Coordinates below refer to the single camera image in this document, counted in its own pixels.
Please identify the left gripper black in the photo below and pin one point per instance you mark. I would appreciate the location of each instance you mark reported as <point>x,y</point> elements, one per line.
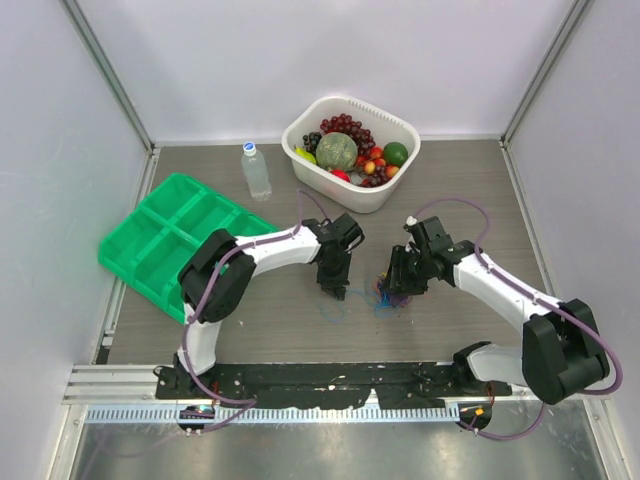
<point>336,287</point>

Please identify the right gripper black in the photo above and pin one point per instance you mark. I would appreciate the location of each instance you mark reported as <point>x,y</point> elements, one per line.
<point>397,279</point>

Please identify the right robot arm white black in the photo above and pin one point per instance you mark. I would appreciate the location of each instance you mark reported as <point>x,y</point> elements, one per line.
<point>557,356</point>

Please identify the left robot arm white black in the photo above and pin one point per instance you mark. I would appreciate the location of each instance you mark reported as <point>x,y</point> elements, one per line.
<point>215,279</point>

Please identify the red apple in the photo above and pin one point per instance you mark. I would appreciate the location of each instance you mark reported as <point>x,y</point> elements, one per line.
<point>341,175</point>

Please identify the cherry cluster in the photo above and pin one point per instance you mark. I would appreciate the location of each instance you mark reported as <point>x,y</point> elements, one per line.
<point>372,170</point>

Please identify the clear water bottle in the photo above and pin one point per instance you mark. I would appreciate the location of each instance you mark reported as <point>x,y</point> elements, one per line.
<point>255,172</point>

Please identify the green lime fruit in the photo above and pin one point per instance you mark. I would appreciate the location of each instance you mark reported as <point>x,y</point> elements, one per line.
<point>395,153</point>

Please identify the green round melon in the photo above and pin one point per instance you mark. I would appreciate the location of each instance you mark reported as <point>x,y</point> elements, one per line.
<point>336,151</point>

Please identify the yellow banana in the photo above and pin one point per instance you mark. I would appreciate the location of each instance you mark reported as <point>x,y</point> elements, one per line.
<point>306,155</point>

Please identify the white plastic basket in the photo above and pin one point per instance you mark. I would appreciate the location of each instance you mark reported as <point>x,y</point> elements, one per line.
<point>385,128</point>

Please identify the dark grape bunch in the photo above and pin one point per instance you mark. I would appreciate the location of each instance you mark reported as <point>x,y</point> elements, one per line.
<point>311,141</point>

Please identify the red grape bunch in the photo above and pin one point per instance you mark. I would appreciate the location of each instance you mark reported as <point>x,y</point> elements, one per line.
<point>354,129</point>

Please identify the green compartment tray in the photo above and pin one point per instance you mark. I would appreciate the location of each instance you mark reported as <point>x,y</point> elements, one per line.
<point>150,247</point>

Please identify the slotted white cable duct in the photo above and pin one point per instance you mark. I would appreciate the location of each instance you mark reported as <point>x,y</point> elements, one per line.
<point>200,414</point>

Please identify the aluminium frame rail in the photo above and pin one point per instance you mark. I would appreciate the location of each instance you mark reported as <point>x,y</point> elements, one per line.
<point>110,384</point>

